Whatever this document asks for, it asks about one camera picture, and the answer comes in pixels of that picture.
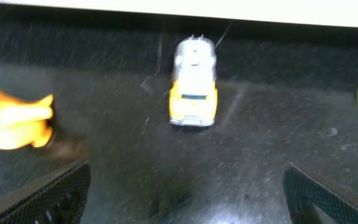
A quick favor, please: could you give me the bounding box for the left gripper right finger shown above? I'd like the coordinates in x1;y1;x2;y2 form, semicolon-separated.
282;162;358;224

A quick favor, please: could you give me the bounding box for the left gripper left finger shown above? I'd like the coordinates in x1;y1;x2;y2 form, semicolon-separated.
0;160;91;224

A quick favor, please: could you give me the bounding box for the orange dinosaur toy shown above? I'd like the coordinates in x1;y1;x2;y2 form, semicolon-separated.
0;73;55;151

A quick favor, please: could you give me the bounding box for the grey and yellow toy truck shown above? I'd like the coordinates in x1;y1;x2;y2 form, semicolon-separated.
168;34;219;128

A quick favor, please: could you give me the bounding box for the white shelf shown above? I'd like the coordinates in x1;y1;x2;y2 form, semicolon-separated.
0;0;358;30

